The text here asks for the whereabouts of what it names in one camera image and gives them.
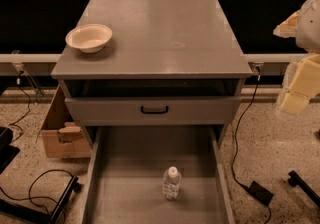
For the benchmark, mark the black power adapter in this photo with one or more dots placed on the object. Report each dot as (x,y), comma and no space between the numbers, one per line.
(260,193)

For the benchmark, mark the black stand foot right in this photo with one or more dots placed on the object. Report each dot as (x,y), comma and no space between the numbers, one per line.
(295,180)

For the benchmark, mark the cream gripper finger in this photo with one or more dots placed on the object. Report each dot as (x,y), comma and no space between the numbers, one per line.
(293,104)

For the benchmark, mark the white bowl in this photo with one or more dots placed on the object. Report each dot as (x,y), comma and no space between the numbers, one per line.
(89,38)

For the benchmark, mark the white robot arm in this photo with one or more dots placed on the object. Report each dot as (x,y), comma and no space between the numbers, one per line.
(304,26)

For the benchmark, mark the open grey drawer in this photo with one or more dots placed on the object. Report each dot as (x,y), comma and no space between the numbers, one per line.
(125,177)

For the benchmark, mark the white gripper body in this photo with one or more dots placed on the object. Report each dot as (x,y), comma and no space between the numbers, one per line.
(310,29)

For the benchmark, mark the black object left edge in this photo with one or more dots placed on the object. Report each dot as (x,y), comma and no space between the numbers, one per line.
(7,151)

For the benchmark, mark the closed grey drawer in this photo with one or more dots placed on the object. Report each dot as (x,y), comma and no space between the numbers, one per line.
(126,111)

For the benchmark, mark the black stand base left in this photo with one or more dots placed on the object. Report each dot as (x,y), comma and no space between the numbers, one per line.
(39,209)

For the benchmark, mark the brown cardboard box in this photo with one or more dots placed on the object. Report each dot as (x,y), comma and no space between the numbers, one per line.
(61,137)

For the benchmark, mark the clear plastic water bottle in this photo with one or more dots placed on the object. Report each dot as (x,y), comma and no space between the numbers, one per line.
(171,183)

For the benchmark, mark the grey drawer cabinet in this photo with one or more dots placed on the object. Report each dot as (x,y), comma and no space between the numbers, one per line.
(159,48)

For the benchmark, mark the black drawer handle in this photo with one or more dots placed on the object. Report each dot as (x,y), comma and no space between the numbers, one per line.
(154,111)

